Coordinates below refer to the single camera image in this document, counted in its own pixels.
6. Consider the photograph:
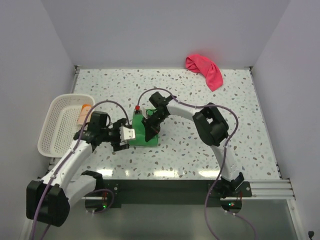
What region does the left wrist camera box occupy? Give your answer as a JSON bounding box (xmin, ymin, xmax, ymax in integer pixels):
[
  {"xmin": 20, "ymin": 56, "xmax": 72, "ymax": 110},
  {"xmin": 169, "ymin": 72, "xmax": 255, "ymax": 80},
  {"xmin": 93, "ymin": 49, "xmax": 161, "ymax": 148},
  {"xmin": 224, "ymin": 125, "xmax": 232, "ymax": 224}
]
[{"xmin": 119, "ymin": 126, "xmax": 136, "ymax": 144}]

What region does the white plastic basket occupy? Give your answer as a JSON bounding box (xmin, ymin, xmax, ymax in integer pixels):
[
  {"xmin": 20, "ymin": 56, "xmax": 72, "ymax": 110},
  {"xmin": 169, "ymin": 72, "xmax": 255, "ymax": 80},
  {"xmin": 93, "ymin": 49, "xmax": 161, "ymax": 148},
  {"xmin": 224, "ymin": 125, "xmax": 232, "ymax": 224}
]
[{"xmin": 37, "ymin": 93, "xmax": 96, "ymax": 158}]

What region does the aluminium frame rail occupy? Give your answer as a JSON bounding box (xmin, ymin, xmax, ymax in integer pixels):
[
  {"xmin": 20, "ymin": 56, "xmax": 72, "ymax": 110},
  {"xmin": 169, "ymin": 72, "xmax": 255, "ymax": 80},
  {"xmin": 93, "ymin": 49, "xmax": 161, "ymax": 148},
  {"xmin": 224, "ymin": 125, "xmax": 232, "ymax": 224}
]
[{"xmin": 32, "ymin": 174, "xmax": 297, "ymax": 201}]

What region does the pink towel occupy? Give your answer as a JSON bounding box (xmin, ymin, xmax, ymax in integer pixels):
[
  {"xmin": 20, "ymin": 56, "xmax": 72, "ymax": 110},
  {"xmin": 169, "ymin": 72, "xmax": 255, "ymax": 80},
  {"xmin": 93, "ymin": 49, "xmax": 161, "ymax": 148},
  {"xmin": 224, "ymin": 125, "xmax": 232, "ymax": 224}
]
[{"xmin": 185, "ymin": 54, "xmax": 224, "ymax": 92}]

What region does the rolled orange white towel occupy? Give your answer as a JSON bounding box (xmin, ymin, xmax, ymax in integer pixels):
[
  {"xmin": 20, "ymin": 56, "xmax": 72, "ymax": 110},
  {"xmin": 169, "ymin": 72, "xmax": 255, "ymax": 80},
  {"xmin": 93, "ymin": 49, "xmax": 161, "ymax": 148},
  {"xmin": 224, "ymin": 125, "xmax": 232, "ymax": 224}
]
[{"xmin": 77, "ymin": 104, "xmax": 92, "ymax": 125}]

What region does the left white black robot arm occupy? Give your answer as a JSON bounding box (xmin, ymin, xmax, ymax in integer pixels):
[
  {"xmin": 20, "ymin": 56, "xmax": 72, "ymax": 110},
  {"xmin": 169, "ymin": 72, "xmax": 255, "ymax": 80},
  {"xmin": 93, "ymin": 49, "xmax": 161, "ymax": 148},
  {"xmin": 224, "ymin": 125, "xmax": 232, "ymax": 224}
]
[{"xmin": 26, "ymin": 111, "xmax": 136, "ymax": 227}]

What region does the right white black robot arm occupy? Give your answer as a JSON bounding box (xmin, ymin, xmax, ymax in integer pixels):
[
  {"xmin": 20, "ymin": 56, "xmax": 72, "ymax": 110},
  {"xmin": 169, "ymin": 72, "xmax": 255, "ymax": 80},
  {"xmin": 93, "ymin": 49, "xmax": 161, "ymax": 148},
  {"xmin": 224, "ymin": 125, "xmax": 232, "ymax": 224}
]
[{"xmin": 141, "ymin": 91, "xmax": 244, "ymax": 197}]

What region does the green towel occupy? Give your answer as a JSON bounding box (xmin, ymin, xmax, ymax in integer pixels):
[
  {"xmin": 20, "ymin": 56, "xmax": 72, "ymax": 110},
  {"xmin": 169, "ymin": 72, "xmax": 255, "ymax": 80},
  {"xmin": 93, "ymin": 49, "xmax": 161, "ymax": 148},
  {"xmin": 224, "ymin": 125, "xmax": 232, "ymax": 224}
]
[{"xmin": 129, "ymin": 107, "xmax": 159, "ymax": 147}]

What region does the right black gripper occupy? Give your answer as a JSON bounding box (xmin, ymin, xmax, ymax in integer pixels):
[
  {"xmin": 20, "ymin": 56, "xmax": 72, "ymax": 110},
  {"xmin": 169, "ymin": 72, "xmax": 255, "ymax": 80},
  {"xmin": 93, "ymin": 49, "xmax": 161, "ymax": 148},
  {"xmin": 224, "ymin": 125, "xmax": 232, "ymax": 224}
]
[{"xmin": 141, "ymin": 111, "xmax": 168, "ymax": 143}]

